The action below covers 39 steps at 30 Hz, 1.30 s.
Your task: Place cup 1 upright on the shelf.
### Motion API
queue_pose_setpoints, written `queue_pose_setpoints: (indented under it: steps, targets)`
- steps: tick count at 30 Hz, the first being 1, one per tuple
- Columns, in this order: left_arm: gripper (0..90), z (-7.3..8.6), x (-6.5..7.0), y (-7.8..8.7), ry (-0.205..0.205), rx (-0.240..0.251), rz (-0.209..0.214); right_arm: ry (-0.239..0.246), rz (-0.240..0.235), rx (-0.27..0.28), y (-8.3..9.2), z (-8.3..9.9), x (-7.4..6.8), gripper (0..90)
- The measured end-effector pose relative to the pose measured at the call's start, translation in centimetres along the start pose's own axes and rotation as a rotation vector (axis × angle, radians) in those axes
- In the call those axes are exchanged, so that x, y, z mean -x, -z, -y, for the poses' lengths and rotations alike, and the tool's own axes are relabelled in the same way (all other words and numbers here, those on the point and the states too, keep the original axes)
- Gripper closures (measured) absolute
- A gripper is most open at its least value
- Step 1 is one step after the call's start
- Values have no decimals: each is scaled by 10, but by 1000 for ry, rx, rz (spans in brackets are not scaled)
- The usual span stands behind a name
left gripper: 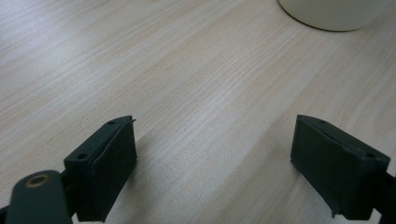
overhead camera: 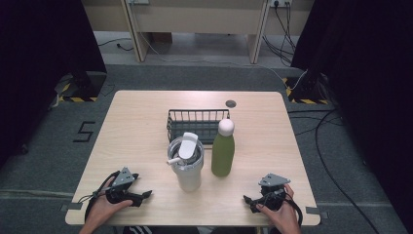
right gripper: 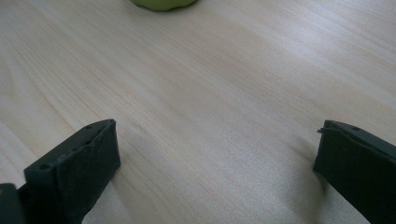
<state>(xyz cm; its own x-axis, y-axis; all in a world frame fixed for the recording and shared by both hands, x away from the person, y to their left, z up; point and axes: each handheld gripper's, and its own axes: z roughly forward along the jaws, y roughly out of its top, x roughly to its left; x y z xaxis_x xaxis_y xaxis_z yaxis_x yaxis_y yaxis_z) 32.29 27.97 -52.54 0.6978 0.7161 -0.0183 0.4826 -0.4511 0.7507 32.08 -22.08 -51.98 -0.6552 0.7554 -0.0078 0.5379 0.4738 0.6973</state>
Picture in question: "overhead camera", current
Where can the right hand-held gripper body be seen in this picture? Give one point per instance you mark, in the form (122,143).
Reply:
(272,190)

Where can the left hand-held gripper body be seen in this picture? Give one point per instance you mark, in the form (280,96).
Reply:
(122,179)

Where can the white tumbler with lid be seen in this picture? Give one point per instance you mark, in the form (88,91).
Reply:
(186,162)

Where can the green bottle with white cap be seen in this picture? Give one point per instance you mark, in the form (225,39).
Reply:
(223,152)

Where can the person's right hand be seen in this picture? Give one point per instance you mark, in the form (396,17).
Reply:
(281,214)

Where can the person's left hand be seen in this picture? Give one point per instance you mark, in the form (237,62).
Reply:
(104,208)

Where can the person's striped dark clothing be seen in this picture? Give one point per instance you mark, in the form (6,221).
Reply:
(139,230)

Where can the grey tape strip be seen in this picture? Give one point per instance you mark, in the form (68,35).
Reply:
(72,206)
(315,211)

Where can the stand base with hazard tape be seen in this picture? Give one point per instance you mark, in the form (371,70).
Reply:
(82,87)
(305,91)

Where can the black curtain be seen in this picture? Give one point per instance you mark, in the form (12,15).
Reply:
(367,81)
(39,65)

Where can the white power strip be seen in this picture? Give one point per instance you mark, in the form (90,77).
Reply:
(139,1)

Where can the beige wooden desk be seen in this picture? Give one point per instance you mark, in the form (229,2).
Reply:
(201,16)

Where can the white wall socket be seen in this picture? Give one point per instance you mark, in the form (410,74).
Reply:
(281,3)

